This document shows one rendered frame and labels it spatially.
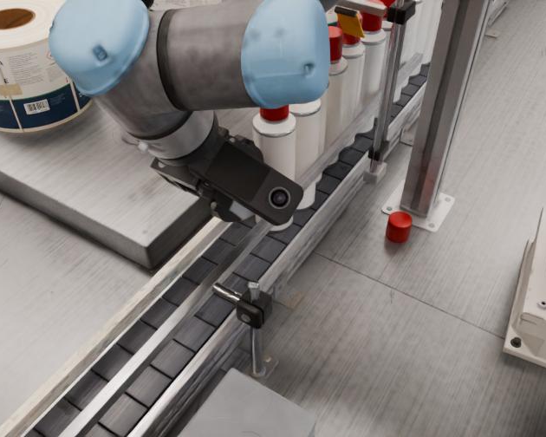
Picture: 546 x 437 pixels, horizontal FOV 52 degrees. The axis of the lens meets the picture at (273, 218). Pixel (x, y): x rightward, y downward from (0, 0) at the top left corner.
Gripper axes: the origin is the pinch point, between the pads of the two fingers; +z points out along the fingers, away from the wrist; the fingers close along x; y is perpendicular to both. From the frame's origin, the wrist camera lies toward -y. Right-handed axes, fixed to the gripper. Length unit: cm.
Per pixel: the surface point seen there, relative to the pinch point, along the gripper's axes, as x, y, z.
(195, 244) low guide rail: 7.8, 4.1, -2.2
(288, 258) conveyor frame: 3.6, -5.0, 4.5
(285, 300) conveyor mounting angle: 8.3, -6.5, 6.9
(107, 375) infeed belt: 24.7, 2.4, -7.9
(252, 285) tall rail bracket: 9.7, -9.1, -12.5
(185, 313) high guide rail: 15.1, -4.0, -11.8
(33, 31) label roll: -9.8, 44.8, -4.8
